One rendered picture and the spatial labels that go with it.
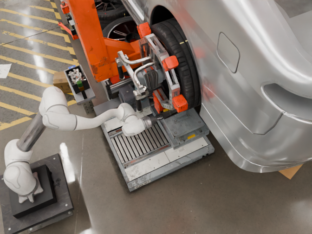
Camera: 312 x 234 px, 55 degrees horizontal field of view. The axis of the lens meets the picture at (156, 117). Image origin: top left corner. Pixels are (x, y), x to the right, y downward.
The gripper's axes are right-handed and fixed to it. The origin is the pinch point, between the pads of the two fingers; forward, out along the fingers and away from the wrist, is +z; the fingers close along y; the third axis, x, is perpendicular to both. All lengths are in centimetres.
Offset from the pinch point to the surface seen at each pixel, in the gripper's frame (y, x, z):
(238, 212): 7, -97, 20
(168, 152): -37, -42, -7
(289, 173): 2, -91, 77
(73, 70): -65, 55, -56
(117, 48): -36, 58, -17
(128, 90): -54, 22, -19
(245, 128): 79, -6, 10
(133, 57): -44, 47, -5
